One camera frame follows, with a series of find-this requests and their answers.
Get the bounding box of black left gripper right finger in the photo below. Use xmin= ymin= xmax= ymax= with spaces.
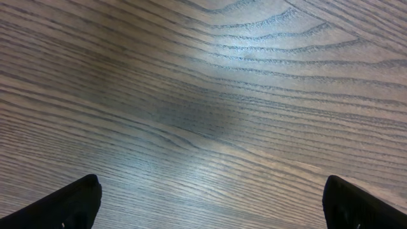
xmin=322 ymin=175 xmax=406 ymax=229

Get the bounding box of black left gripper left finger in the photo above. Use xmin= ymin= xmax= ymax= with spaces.
xmin=1 ymin=174 xmax=102 ymax=229

